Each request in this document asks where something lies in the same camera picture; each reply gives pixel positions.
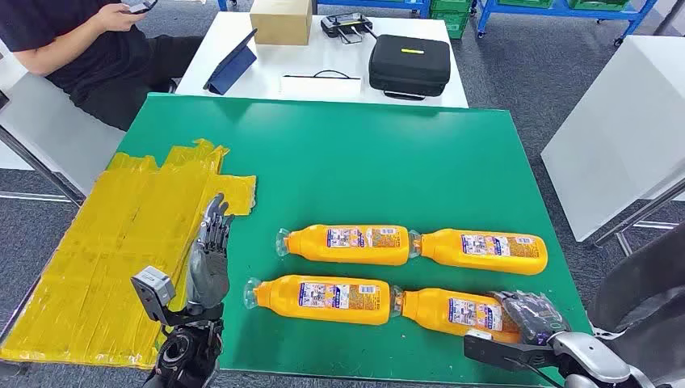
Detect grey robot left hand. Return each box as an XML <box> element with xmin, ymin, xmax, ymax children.
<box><xmin>185</xmin><ymin>193</ymin><xmax>235</xmax><ymax>317</ymax></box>

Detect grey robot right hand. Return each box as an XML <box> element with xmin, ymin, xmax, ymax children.
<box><xmin>490</xmin><ymin>290</ymin><xmax>573</xmax><ymax>347</ymax></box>

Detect person's right hand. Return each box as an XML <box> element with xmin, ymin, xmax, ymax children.
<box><xmin>91</xmin><ymin>2</ymin><xmax>146</xmax><ymax>34</ymax></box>

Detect orange detergent bottle clear cap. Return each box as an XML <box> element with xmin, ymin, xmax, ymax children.
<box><xmin>409</xmin><ymin>228</ymin><xmax>549</xmax><ymax>276</ymax></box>
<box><xmin>243</xmin><ymin>275</ymin><xmax>394</xmax><ymax>327</ymax></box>
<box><xmin>275</xmin><ymin>224</ymin><xmax>412</xmax><ymax>268</ymax></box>
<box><xmin>390</xmin><ymin>286</ymin><xmax>523</xmax><ymax>345</ymax></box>

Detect person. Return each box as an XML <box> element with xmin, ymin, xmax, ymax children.
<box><xmin>0</xmin><ymin>0</ymin><xmax>207</xmax><ymax>133</ymax></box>

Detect yellow tape patch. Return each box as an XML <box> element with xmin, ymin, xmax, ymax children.
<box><xmin>0</xmin><ymin>137</ymin><xmax>258</xmax><ymax>370</ymax></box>

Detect tablet in blue case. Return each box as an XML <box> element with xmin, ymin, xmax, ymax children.
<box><xmin>203</xmin><ymin>27</ymin><xmax>259</xmax><ymax>96</ymax></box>

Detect white table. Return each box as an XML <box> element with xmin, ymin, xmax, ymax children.
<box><xmin>540</xmin><ymin>34</ymin><xmax>685</xmax><ymax>258</ymax></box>
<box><xmin>175</xmin><ymin>11</ymin><xmax>470</xmax><ymax>109</ymax></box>
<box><xmin>0</xmin><ymin>40</ymin><xmax>127</xmax><ymax>207</ymax></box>

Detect cardboard box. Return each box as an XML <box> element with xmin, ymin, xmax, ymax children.
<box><xmin>249</xmin><ymin>0</ymin><xmax>313</xmax><ymax>47</ymax></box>

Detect green table board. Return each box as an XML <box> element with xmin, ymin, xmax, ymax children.
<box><xmin>109</xmin><ymin>92</ymin><xmax>594</xmax><ymax>388</ymax></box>

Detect flat white box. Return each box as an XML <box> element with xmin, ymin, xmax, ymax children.
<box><xmin>279</xmin><ymin>74</ymin><xmax>364</xmax><ymax>103</ymax></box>

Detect black remote controller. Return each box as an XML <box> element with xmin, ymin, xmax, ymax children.
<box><xmin>320</xmin><ymin>12</ymin><xmax>376</xmax><ymax>45</ymax></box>

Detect black carrying case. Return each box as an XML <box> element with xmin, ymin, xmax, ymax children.
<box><xmin>368</xmin><ymin>34</ymin><xmax>452</xmax><ymax>102</ymax></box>

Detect green plastic crate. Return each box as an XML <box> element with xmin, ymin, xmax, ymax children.
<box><xmin>429</xmin><ymin>0</ymin><xmax>477</xmax><ymax>14</ymax></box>
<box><xmin>431</xmin><ymin>11</ymin><xmax>473</xmax><ymax>40</ymax></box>

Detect green storage bin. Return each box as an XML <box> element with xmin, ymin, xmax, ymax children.
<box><xmin>567</xmin><ymin>0</ymin><xmax>632</xmax><ymax>12</ymax></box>
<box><xmin>496</xmin><ymin>0</ymin><xmax>556</xmax><ymax>9</ymax></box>

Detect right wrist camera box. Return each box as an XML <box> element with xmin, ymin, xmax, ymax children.
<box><xmin>463</xmin><ymin>330</ymin><xmax>555</xmax><ymax>373</ymax></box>

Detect black right camera cable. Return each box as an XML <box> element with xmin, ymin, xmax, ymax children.
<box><xmin>502</xmin><ymin>357</ymin><xmax>564</xmax><ymax>388</ymax></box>

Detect thin black cable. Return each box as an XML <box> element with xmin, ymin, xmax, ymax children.
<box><xmin>282</xmin><ymin>70</ymin><xmax>362</xmax><ymax>82</ymax></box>

